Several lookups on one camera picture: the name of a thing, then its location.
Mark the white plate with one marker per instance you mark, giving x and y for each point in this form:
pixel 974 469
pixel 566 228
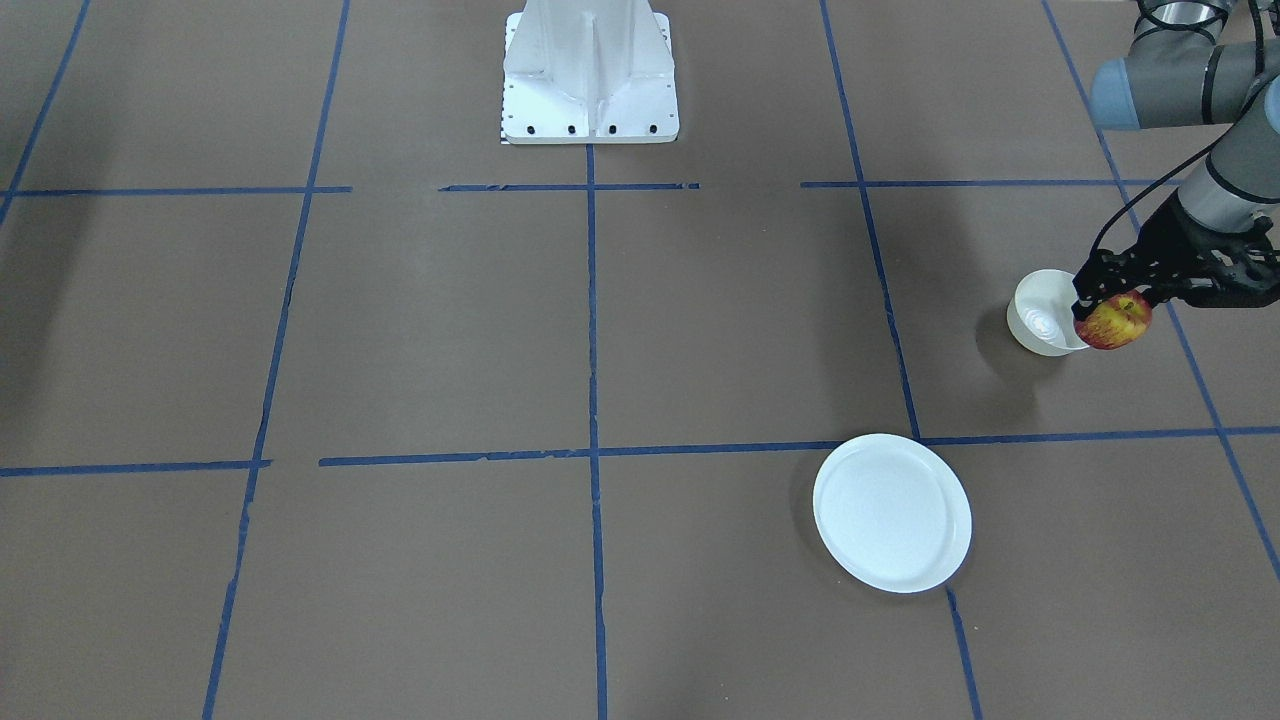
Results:
pixel 892 514

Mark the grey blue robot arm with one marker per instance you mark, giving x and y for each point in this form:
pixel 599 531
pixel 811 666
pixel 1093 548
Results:
pixel 1178 74

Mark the red yellow apple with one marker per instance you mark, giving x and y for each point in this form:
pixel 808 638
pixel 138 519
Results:
pixel 1114 322

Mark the white bowl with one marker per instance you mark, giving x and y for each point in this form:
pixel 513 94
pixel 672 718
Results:
pixel 1040 314

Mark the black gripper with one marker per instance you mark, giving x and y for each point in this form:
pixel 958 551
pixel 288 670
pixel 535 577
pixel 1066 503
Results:
pixel 1168 240

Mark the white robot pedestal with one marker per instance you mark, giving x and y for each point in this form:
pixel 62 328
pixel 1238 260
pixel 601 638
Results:
pixel 588 72

